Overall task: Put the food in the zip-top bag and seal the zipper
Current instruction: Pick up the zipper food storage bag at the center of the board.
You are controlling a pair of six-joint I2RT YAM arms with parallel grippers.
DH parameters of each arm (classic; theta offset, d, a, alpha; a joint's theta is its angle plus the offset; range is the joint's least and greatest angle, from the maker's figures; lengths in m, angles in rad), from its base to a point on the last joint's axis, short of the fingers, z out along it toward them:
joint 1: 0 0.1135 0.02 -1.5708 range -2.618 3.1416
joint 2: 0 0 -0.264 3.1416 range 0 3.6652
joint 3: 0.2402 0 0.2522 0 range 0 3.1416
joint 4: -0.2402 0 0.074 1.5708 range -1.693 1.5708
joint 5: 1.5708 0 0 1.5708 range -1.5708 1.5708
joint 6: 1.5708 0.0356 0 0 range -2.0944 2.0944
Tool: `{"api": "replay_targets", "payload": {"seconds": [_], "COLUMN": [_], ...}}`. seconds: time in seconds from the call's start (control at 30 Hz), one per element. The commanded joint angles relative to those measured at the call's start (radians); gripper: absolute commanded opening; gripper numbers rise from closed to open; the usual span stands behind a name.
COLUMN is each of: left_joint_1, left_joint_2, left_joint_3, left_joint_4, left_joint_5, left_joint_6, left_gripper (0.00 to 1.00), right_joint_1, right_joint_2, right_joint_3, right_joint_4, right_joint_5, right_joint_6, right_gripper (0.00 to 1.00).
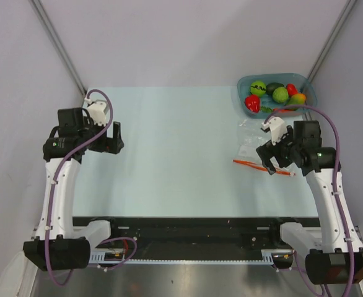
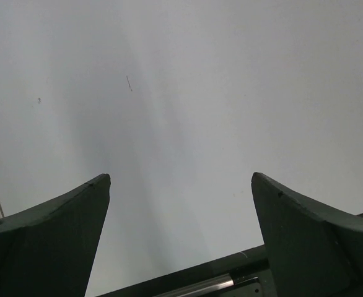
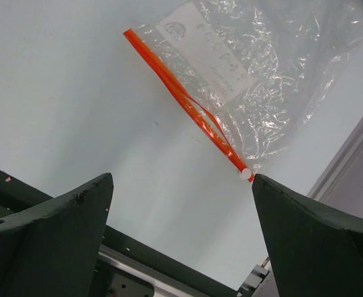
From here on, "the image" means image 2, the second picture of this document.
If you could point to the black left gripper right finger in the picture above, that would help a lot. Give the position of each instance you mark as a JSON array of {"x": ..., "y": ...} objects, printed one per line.
[{"x": 313, "y": 249}]

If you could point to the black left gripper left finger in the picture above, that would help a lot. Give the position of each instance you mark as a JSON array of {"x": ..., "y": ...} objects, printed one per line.
[{"x": 49, "y": 249}]

